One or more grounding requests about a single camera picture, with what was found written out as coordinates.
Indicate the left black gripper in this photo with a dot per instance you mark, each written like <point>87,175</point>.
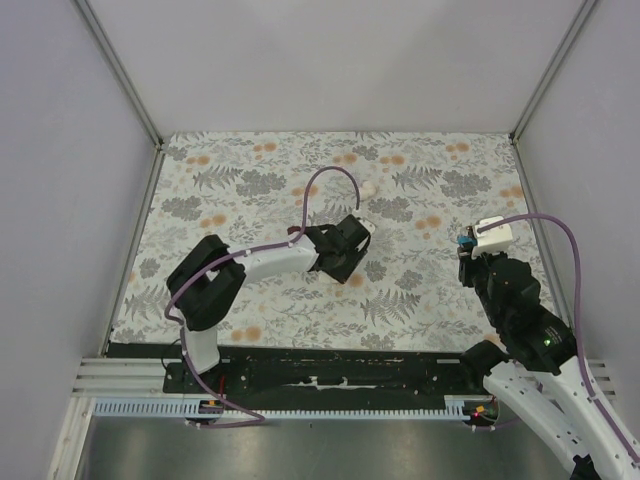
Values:
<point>342,274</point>

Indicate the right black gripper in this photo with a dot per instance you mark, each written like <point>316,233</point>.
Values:
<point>466,262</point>

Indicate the blue plastic water faucet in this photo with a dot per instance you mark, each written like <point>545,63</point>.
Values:
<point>466,242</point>

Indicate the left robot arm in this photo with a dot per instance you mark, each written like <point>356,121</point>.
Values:
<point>205,285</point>

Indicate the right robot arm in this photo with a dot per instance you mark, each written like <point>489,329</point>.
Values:
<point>536,372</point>

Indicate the white elbow fitting far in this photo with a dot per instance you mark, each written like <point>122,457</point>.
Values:
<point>367,190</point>

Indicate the floral patterned table mat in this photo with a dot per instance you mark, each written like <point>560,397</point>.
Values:
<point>249,188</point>

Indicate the green circuit board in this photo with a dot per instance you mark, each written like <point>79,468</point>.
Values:
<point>489,413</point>

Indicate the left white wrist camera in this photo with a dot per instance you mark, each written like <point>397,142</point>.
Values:
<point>370,227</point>

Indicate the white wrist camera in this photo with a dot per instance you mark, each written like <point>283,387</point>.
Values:
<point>370,227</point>
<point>491,241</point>

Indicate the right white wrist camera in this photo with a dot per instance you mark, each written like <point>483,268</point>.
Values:
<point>491,241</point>

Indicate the white slotted cable duct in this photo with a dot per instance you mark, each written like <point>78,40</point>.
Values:
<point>452,410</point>

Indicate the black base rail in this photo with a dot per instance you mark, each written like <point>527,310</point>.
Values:
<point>269,377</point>

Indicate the right aluminium frame post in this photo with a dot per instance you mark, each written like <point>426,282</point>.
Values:
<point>561,53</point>

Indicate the aluminium frame post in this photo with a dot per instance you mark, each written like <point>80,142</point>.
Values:
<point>561,53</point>
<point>118,70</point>

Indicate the left aluminium frame post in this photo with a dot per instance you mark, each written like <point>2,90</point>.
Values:
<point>118,70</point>

